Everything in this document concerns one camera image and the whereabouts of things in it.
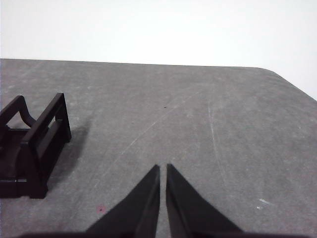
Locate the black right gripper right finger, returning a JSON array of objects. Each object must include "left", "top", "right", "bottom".
[{"left": 165, "top": 163, "right": 245, "bottom": 234}]

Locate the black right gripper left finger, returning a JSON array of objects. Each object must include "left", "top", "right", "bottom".
[{"left": 85, "top": 164, "right": 161, "bottom": 235}]

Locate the black plastic dish rack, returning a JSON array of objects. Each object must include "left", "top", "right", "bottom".
[{"left": 0, "top": 92, "right": 73, "bottom": 200}]

